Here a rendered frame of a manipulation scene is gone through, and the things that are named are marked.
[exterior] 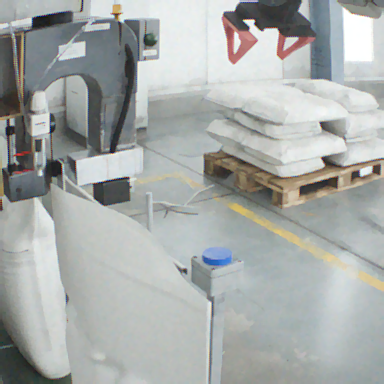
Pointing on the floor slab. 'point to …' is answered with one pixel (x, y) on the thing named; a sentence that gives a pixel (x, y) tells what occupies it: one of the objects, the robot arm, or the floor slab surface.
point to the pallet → (341, 180)
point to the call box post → (216, 336)
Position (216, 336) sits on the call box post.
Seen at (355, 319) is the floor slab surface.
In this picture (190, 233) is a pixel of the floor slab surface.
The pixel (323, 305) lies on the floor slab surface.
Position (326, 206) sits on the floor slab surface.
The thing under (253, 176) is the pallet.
